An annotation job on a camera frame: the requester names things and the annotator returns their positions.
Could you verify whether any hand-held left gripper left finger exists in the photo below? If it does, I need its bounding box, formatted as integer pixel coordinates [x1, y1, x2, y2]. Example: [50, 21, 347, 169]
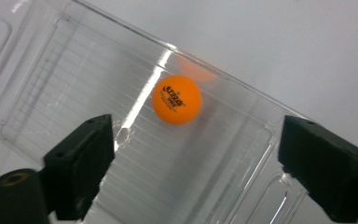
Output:
[43, 113, 117, 221]

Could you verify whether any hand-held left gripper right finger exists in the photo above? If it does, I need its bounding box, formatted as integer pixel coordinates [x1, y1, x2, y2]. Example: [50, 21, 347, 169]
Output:
[277, 114, 358, 224]

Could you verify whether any clear plastic tray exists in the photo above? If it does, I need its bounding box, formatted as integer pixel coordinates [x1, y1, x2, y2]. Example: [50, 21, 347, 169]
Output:
[0, 0, 312, 224]

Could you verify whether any orange ping-pong ball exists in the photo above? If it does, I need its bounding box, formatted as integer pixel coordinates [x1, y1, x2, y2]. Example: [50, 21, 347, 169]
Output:
[151, 74, 203, 126]

